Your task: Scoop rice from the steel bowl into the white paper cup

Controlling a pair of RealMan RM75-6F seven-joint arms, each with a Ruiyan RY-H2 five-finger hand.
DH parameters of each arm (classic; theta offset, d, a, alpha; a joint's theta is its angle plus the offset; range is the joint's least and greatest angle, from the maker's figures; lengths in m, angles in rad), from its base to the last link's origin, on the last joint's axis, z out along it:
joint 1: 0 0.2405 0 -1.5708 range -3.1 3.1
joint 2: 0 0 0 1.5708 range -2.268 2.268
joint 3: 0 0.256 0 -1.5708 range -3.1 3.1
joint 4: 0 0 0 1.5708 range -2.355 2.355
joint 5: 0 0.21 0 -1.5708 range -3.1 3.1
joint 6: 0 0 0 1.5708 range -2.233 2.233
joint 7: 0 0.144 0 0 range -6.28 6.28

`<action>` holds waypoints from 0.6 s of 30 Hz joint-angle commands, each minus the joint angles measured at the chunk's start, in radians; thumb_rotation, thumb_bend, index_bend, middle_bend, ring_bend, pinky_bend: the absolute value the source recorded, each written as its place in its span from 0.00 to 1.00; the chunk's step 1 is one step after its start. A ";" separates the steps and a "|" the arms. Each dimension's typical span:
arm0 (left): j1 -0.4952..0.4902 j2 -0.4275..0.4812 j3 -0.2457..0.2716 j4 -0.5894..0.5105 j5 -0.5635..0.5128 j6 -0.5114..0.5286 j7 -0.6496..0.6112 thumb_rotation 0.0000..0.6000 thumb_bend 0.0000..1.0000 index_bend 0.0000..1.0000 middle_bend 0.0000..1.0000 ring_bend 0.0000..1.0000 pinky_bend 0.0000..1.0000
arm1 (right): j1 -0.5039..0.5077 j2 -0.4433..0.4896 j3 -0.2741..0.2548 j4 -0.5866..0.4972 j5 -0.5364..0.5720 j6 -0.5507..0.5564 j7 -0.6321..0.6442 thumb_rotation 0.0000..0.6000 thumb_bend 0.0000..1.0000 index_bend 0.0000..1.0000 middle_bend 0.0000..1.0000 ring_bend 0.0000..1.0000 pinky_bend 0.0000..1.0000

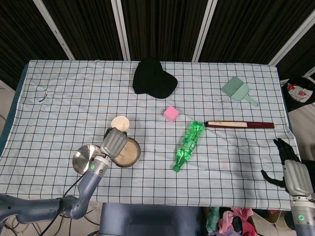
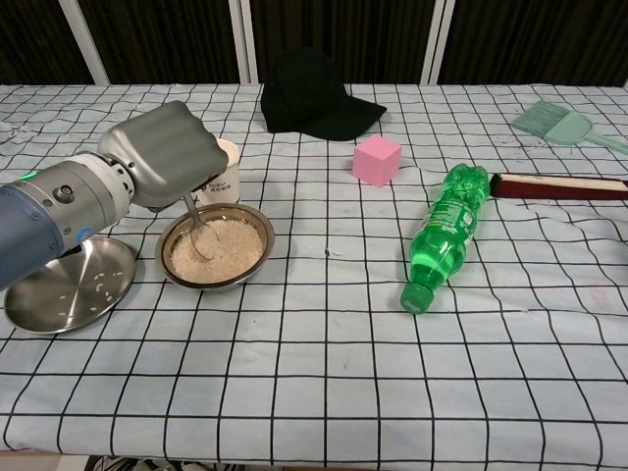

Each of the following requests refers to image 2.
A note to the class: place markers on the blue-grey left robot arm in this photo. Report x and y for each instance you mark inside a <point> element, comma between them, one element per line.
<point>44,221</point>

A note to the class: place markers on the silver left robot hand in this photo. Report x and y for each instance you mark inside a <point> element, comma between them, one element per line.
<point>167,152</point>

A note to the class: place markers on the white paper cup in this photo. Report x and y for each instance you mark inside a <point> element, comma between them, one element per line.
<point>228,181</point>

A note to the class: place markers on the metal spoon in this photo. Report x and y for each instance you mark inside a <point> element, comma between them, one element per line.
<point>191,216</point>

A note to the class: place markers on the black-checked pale tablecloth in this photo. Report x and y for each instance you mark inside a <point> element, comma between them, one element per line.
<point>314,368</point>

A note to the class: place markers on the shallow metal plate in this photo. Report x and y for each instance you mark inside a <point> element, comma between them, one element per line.
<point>59,304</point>

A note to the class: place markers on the green plastic bottle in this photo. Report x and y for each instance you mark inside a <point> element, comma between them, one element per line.
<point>446,230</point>

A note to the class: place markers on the metal bowl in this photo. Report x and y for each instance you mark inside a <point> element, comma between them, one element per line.
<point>265,235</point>

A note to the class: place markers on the pink foam cube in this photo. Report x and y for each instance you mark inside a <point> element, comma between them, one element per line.
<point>373,159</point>

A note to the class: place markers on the black baseball cap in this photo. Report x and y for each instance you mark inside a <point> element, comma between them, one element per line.
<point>304,98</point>

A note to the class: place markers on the white rice heap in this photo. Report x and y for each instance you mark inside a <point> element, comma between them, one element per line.
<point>230,255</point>

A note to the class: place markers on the dark red flat box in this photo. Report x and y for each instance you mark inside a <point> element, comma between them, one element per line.
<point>554,189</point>

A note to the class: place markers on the mint green brush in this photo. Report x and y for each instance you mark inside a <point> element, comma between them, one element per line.
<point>564,127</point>

